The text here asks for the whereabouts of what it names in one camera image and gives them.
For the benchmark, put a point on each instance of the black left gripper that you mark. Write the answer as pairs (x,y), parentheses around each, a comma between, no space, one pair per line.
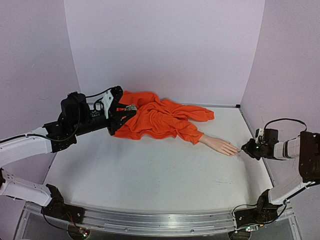
(116,121)

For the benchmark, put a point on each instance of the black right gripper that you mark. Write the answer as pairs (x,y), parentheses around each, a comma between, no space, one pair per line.
(251,147)

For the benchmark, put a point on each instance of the clear nail polish bottle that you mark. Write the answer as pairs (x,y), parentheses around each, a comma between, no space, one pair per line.
(131,107)

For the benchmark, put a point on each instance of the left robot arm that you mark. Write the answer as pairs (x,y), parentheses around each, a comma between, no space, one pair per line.
(24,146)

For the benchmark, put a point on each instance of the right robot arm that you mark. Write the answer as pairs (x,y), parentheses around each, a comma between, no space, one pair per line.
(304,149)

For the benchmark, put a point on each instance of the mannequin hand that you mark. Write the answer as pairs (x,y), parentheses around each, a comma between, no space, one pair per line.
(219,145)

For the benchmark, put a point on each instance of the orange sweatshirt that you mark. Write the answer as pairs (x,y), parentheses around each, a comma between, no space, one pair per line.
(162,118)

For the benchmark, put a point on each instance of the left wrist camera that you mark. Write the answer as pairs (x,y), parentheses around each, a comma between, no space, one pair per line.
(106,104)

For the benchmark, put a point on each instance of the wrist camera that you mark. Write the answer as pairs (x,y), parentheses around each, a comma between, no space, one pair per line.
(106,104)
(259,136)

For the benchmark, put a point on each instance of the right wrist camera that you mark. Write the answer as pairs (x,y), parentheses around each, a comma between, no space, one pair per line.
(259,136)

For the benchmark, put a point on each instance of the aluminium front rail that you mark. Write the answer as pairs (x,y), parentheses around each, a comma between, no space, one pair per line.
(89,223)

